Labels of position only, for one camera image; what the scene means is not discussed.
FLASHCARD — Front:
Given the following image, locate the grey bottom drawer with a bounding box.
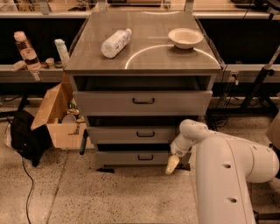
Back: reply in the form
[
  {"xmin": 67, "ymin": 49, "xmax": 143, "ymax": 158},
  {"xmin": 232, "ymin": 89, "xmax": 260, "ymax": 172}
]
[{"xmin": 95, "ymin": 150, "xmax": 171, "ymax": 167}]

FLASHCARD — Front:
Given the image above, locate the grey drawer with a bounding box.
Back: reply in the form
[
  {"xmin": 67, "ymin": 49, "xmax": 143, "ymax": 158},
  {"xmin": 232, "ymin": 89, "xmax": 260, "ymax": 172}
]
[
  {"xmin": 73, "ymin": 91, "xmax": 212, "ymax": 116},
  {"xmin": 87, "ymin": 126, "xmax": 179, "ymax": 144},
  {"xmin": 95, "ymin": 150, "xmax": 171, "ymax": 167}
]

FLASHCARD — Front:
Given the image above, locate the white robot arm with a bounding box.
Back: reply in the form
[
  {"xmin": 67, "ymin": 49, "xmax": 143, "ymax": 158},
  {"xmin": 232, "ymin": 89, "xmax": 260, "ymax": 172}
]
[{"xmin": 165, "ymin": 119, "xmax": 279, "ymax": 224}]

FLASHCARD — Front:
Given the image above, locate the grey middle drawer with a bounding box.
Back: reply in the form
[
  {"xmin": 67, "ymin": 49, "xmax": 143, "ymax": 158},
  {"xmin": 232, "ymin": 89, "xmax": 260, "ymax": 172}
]
[{"xmin": 87, "ymin": 126, "xmax": 179, "ymax": 144}]

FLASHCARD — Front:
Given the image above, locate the grey three-drawer cabinet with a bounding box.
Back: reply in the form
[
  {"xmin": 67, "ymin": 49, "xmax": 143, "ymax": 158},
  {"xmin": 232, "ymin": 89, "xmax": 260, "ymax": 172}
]
[{"xmin": 64, "ymin": 11, "xmax": 221, "ymax": 172}]

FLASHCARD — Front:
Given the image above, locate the grey top drawer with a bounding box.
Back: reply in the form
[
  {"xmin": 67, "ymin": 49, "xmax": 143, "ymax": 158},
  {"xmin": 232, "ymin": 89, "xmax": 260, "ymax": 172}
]
[{"xmin": 73, "ymin": 91, "xmax": 212, "ymax": 116}]

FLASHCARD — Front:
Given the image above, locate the open cardboard box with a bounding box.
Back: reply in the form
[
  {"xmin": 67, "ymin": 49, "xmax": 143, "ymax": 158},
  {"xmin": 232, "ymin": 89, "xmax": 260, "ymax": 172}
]
[{"xmin": 31, "ymin": 73, "xmax": 86, "ymax": 150}]

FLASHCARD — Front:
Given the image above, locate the black tripod stand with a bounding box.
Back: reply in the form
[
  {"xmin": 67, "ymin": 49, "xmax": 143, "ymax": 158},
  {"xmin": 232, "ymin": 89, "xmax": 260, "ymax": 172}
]
[{"xmin": 240, "ymin": 45, "xmax": 280, "ymax": 115}]

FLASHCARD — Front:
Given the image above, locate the white cup in box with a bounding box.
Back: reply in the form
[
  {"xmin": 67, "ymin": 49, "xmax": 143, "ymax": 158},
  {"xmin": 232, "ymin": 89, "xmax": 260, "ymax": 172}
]
[{"xmin": 62, "ymin": 114, "xmax": 76, "ymax": 123}]

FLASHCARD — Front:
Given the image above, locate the black chair caster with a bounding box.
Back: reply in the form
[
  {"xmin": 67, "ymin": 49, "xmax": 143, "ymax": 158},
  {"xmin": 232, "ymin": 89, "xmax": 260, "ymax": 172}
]
[{"xmin": 254, "ymin": 212, "xmax": 280, "ymax": 222}]

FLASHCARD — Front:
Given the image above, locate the white paper bowl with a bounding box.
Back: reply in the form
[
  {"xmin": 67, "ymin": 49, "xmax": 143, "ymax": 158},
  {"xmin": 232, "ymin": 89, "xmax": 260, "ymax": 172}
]
[{"xmin": 168, "ymin": 28, "xmax": 204, "ymax": 49}]

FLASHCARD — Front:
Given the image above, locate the clear plastic bottle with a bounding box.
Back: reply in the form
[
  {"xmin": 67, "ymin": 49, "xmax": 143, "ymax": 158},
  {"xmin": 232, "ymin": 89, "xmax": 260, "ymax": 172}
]
[{"xmin": 101, "ymin": 29, "xmax": 132, "ymax": 59}]

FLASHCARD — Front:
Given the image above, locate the black backpack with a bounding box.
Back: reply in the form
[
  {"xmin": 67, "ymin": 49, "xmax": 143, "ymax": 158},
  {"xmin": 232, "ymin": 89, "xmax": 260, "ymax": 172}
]
[{"xmin": 9, "ymin": 110, "xmax": 52, "ymax": 167}]

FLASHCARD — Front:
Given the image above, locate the white green spray can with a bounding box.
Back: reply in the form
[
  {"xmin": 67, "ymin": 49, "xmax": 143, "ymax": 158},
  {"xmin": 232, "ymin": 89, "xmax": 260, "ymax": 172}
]
[{"xmin": 54, "ymin": 38, "xmax": 70, "ymax": 67}]

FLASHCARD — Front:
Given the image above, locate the small round container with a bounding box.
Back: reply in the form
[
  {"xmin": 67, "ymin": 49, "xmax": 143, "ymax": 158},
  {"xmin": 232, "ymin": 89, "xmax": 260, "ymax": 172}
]
[{"xmin": 45, "ymin": 58, "xmax": 54, "ymax": 68}]

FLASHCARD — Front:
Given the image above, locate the tall bottle with label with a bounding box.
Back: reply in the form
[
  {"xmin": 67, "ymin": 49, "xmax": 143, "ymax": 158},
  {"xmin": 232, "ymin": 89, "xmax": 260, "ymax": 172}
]
[{"xmin": 14, "ymin": 31, "xmax": 41, "ymax": 71}]

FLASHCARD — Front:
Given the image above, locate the black floor cable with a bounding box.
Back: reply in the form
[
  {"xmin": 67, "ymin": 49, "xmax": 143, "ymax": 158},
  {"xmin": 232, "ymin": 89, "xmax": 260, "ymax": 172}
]
[{"xmin": 21, "ymin": 157, "xmax": 35, "ymax": 224}]

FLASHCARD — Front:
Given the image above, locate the grey metal shelf rail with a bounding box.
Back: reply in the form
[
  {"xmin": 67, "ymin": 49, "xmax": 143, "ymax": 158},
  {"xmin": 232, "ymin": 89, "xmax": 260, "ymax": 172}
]
[{"xmin": 0, "ymin": 65, "xmax": 63, "ymax": 83}]

